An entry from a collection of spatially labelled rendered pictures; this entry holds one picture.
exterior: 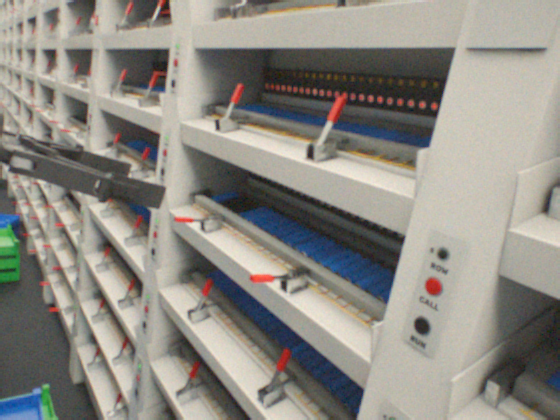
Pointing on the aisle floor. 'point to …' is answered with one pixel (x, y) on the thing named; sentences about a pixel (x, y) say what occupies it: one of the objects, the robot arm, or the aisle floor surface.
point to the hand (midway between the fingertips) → (136, 182)
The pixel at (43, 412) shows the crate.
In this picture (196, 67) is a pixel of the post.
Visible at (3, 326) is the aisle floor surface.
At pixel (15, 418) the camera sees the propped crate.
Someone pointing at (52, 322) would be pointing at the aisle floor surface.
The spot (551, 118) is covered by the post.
